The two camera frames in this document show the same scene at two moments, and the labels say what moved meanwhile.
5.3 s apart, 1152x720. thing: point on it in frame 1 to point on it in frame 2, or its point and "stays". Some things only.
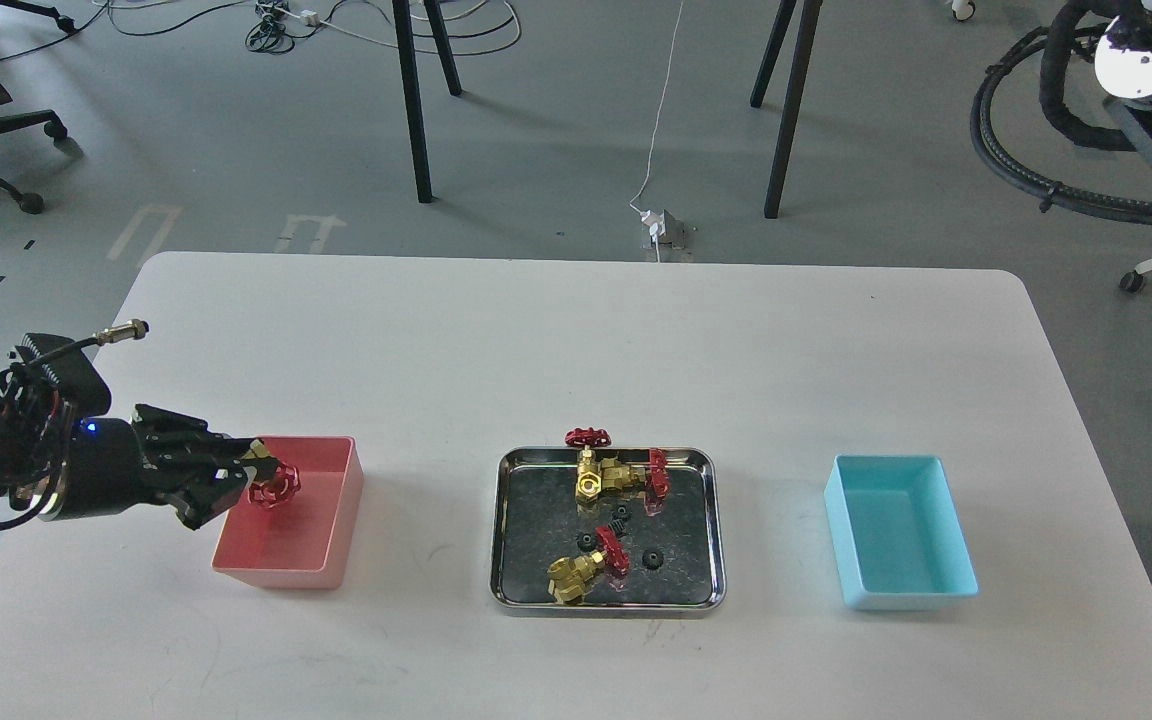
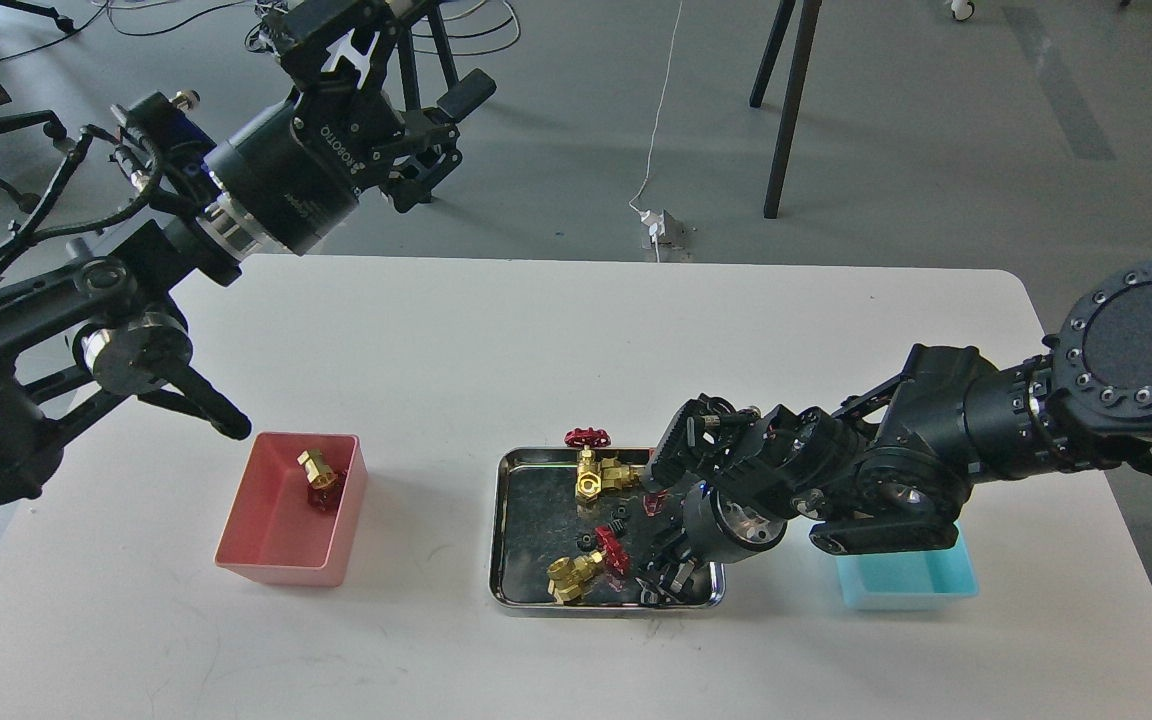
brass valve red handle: x=279 y=490 to x=321 y=479
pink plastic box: x=301 y=543 stays
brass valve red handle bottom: x=570 y=575 stays
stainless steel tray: x=617 y=532 stays
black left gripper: x=116 y=464 to x=295 y=176
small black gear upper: x=620 y=515 stays
